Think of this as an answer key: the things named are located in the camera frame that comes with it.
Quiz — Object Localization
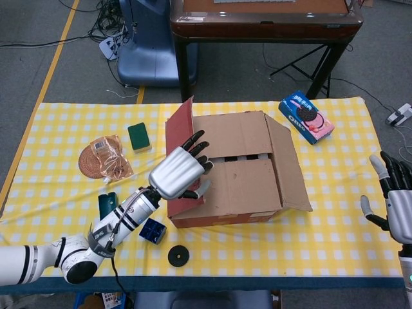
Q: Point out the tangled floor cables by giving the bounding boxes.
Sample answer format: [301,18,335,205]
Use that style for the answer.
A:
[86,0,136,62]

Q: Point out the white grey power strip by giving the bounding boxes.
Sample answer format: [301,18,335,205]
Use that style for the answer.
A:
[386,102,412,126]

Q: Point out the red cardboard shipping box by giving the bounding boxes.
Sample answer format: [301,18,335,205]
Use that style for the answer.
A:
[165,95,314,229]

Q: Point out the blue four-compartment holder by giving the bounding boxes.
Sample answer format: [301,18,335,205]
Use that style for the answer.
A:
[139,218,167,245]

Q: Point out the teal plastic trough tray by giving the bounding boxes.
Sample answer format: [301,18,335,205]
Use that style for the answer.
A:
[98,192,117,223]

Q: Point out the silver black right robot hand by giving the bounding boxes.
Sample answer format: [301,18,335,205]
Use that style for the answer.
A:
[360,151,412,245]

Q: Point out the dark wood mahjong table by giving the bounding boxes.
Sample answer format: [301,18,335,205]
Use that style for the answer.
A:
[169,0,364,103]

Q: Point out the clear plastic spout pouch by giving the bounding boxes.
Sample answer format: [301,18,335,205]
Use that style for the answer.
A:
[89,134,135,185]

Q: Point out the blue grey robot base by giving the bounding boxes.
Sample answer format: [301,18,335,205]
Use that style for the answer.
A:
[117,0,199,88]

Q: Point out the round woven rattan coaster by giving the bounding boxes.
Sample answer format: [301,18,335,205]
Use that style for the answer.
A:
[79,143,112,179]

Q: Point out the black foam disc with hole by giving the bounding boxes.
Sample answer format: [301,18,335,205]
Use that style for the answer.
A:
[167,245,191,268]

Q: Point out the green yellow scrub sponge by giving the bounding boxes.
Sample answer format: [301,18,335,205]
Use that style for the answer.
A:
[127,122,153,154]

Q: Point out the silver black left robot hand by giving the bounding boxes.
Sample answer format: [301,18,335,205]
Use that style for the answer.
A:
[148,129,214,200]

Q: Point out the yellow white checkered tablecloth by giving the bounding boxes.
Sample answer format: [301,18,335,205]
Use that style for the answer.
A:
[0,96,407,278]

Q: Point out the blue pink package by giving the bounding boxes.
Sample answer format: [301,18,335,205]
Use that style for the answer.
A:
[278,91,335,145]

